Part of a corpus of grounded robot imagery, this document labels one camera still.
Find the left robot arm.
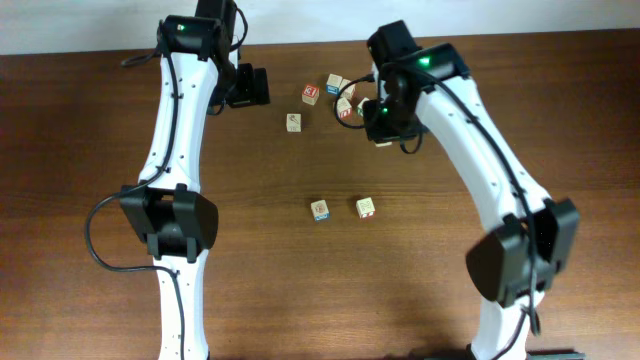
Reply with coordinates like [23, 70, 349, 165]
[119, 0, 270, 359]

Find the wooden block green side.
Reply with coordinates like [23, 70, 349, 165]
[356, 97, 369, 117]

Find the wooden block blue D side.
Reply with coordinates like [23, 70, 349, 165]
[310, 200, 330, 222]

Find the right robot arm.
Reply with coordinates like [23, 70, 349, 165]
[364, 21, 583, 359]

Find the wooden block letter K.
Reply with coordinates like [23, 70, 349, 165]
[286, 113, 302, 133]

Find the wooden block red top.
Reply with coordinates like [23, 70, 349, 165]
[301, 84, 320, 106]

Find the wooden block Y red side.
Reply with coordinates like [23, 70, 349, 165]
[335, 97, 352, 119]

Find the plain wooden block hourglass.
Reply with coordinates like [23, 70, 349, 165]
[339, 79, 356, 101]

